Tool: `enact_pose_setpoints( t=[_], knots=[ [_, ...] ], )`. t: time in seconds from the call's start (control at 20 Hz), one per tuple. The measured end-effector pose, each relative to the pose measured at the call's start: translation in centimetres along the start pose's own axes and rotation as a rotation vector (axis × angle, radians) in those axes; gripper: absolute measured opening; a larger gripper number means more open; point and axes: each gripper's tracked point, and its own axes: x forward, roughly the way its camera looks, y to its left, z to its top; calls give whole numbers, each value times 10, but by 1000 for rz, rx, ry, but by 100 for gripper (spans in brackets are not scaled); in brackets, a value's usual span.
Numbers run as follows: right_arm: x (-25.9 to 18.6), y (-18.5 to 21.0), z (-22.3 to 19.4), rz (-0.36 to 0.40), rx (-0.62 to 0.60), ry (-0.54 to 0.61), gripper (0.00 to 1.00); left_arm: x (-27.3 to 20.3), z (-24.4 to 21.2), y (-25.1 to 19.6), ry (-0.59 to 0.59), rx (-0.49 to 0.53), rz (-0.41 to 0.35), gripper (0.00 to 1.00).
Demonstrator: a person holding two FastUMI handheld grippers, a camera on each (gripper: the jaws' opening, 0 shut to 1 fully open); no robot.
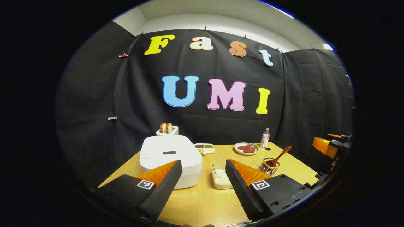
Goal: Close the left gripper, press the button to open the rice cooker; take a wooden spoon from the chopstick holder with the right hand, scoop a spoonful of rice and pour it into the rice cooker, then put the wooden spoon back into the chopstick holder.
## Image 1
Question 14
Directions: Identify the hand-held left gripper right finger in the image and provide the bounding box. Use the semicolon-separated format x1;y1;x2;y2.
225;159;313;221

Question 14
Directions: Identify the brown wooden spoon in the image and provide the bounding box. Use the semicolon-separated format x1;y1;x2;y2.
266;146;292;168

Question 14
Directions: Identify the clear plastic container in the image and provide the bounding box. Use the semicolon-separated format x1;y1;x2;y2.
212;157;262;190

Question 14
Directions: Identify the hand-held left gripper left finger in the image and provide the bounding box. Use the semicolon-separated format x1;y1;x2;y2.
95;160;183;221

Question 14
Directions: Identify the white toaster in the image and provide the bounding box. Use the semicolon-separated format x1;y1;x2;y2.
156;125;179;137

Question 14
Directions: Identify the clear bottle pink label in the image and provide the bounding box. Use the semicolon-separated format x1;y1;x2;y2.
260;128;270;148

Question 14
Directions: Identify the black backdrop cloth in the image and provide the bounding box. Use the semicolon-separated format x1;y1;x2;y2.
55;21;355;189

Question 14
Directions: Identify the white divided bean dish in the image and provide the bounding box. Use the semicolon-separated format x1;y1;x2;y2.
194;143;215;155

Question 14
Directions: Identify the white rice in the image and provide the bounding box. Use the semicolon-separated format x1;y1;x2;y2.
215;169;235;189

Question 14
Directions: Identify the white round plate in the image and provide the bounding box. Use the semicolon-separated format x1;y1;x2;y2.
234;142;259;156

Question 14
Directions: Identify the white rice cooker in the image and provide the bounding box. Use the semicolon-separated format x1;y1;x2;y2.
139;135;203;190

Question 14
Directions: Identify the metal wire chopstick holder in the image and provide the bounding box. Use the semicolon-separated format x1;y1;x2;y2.
259;157;281;176

